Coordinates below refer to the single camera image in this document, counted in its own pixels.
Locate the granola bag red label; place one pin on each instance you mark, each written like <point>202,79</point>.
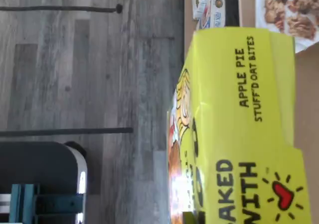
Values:
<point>286,10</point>

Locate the black floor stand leg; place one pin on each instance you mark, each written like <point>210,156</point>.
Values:
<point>62,8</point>
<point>74,131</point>

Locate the blue label oatmeal box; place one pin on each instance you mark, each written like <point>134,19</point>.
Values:
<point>216,12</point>

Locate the teal metal frame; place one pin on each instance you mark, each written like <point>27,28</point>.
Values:
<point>57,204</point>

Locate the green Bobo's apple pie box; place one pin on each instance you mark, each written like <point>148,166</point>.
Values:
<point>236,134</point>

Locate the black cart with white edge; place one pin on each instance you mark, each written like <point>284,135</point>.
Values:
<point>37,161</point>

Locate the white patterned cartons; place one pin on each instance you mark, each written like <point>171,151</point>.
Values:
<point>188,5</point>

